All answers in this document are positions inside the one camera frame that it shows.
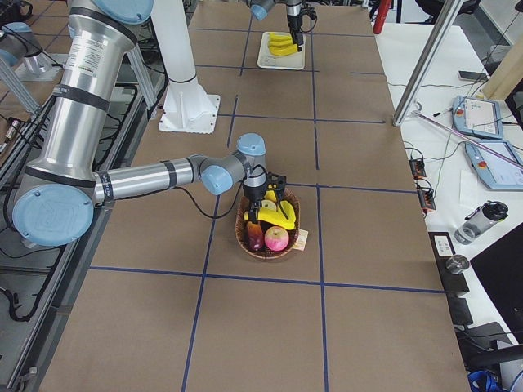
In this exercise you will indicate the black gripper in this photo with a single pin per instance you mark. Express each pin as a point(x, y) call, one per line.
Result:
point(293, 20)
point(254, 193)

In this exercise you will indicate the black smartphone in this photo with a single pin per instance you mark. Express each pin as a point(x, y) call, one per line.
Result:
point(473, 76)

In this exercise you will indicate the orange black connector upper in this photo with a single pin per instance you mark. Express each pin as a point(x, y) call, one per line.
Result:
point(417, 167)

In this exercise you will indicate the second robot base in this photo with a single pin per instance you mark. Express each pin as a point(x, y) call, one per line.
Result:
point(21, 50)

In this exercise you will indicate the small yellow banana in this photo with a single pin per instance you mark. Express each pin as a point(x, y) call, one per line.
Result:
point(287, 210)

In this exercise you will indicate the basket paper tag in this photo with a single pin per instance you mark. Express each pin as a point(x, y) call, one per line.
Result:
point(300, 243)

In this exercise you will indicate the brown wicker basket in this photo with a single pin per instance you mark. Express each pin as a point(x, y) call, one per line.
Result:
point(241, 232)

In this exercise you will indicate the dark red fruit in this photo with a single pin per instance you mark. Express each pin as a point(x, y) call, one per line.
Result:
point(256, 237)

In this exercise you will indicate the white bear print tray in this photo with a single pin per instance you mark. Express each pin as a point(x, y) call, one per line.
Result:
point(266, 60)

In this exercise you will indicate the teach pendant tablet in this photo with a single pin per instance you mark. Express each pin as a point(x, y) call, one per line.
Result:
point(477, 117)
point(492, 164)

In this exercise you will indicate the aluminium frame post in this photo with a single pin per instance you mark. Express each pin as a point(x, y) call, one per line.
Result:
point(438, 34)

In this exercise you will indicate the red cylinder object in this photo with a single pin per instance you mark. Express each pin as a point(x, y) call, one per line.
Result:
point(383, 9)

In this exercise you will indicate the near teach pendant tablet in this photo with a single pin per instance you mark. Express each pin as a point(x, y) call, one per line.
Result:
point(492, 164)

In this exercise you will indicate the yellow plush banana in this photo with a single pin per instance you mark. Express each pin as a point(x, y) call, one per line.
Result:
point(279, 37)

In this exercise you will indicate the red apple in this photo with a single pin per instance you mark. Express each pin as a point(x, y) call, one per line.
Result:
point(276, 238)

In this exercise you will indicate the orange black connector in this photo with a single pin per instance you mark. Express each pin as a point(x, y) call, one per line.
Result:
point(426, 198)
point(417, 167)

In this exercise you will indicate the white pale fruit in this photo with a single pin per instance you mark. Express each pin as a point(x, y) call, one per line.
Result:
point(268, 204)

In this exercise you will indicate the white stick with green tip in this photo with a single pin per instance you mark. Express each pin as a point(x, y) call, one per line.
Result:
point(433, 122)

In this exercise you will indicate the orange black connector lower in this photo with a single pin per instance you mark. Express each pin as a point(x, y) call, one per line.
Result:
point(426, 198)

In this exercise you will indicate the metal cup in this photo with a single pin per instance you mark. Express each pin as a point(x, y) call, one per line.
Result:
point(456, 264)

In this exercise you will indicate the far teach pendant tablet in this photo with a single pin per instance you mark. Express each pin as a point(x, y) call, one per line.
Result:
point(477, 117)

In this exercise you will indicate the clear water bottle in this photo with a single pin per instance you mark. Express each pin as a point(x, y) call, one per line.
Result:
point(482, 219)

